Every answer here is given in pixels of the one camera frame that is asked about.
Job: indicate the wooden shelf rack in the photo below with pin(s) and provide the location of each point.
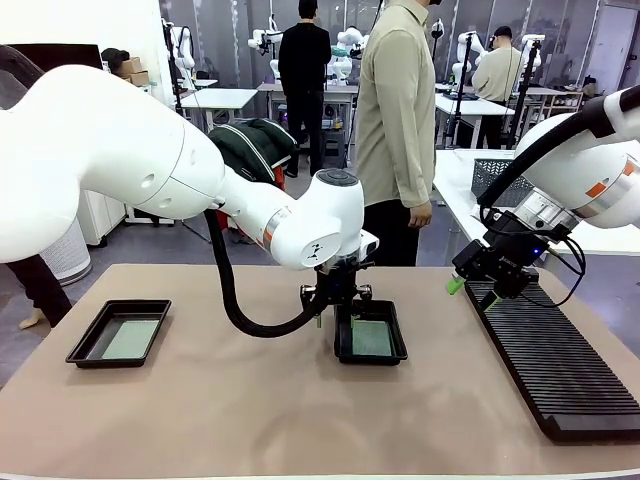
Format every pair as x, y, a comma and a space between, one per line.
562, 105

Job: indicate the white cabinet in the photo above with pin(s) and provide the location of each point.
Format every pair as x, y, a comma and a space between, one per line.
102, 220

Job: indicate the person in black clothes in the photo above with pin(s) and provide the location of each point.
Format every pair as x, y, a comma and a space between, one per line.
302, 65

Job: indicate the person with black cap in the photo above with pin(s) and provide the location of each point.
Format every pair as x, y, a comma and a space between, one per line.
495, 72

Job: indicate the grey step stool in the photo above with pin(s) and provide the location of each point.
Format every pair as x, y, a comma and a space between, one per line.
334, 145

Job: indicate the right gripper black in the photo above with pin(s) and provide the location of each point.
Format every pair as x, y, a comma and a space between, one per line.
510, 250

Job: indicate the black cap on boxes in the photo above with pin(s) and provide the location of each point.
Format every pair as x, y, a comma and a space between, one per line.
115, 55

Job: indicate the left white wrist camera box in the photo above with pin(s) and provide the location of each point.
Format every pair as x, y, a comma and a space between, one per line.
370, 243

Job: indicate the white background table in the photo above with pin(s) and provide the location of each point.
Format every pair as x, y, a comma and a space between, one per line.
470, 105
217, 97

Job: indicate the cardboard box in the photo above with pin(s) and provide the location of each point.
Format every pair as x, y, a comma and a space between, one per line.
141, 79
132, 65

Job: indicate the grey plastic basket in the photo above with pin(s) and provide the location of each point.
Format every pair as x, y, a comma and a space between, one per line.
487, 175

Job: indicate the black computer monitor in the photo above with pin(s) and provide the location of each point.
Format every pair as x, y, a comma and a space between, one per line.
60, 54

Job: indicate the black camera stand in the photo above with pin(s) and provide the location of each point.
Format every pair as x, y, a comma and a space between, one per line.
522, 97

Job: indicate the person's right forearm beige sleeve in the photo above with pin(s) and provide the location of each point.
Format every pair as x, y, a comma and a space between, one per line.
415, 170

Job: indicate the person in dark trousers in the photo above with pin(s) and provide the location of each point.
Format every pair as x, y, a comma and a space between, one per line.
40, 290

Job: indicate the black slotted board rack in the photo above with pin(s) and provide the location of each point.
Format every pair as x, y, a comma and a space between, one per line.
555, 365

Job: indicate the white work table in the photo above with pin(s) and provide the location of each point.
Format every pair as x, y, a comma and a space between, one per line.
460, 190

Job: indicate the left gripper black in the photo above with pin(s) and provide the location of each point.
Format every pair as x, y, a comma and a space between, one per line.
337, 290

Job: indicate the person in beige shirt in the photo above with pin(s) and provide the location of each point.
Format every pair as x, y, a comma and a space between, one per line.
395, 110

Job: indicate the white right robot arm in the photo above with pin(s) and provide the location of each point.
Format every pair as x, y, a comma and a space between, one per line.
580, 170

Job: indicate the dark green jacket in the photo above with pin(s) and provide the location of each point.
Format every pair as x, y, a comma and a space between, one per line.
260, 145

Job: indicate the green circuit board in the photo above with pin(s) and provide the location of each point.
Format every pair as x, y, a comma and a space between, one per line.
372, 339
131, 340

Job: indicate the grey background workbench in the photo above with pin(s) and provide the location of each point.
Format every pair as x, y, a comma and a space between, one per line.
345, 89

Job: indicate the black ESD tray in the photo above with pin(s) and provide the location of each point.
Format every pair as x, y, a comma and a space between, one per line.
95, 340
397, 345

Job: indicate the person's right hand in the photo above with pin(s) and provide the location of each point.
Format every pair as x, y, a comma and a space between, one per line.
421, 216

